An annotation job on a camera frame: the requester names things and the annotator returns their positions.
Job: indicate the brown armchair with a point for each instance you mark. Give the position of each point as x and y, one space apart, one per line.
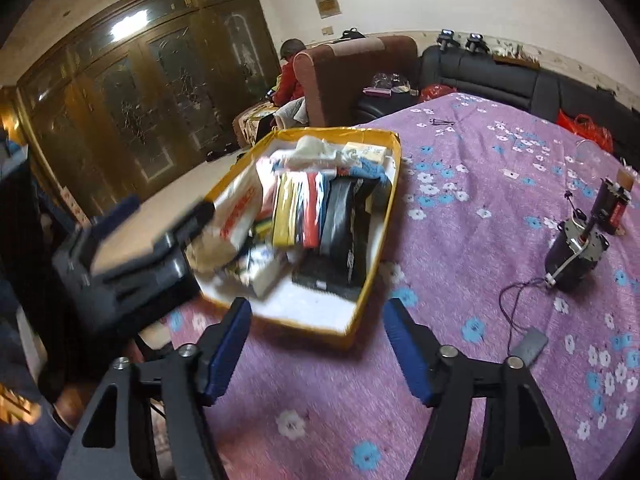
360 75

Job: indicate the teal knit cloth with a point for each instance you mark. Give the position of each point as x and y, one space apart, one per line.
372 170

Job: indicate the black handheld device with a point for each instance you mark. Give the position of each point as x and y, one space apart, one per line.
446 40
476 42

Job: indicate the dark wooden cabinet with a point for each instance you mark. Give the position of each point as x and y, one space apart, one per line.
125 110

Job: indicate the pile of clothes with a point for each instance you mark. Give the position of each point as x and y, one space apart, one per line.
290 112

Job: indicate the grey adapter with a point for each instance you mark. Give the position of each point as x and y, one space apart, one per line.
529 344

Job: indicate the colourful sponge pack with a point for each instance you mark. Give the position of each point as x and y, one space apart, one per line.
300 210

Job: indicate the black leather sofa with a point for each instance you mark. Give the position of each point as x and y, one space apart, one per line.
500 85

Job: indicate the black packet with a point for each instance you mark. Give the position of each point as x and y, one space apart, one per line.
345 220

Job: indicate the beige tissue pack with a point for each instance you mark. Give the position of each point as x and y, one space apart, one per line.
365 152

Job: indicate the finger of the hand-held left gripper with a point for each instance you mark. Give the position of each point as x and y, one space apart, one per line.
187 227
117 212

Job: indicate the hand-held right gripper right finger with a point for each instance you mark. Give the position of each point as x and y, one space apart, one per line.
410 355

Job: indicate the black motor device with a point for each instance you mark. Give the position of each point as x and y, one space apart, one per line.
575 255

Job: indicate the clear plastic bag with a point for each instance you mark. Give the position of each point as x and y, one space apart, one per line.
392 81

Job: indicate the red plastic bag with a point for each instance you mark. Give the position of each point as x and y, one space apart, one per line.
437 93
585 130

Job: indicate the purple floral blanket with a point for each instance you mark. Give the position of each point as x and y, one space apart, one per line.
475 260

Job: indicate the wooden tray with clutter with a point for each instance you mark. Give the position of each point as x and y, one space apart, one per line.
515 57

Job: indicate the person's dark clothing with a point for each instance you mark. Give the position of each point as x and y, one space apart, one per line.
25 440

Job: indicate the white red-printed plastic bag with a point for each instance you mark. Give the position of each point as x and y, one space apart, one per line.
235 210

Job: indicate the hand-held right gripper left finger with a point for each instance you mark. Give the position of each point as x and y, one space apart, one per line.
225 350

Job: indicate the yellow cardboard box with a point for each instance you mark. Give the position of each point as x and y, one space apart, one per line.
370 280

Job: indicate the pink box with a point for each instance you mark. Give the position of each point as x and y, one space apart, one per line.
377 92

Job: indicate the floral seat cover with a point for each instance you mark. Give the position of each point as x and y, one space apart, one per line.
247 125

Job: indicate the red black module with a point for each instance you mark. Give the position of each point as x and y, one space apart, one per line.
610 205

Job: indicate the wall poster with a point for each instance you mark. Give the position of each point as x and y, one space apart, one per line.
328 4

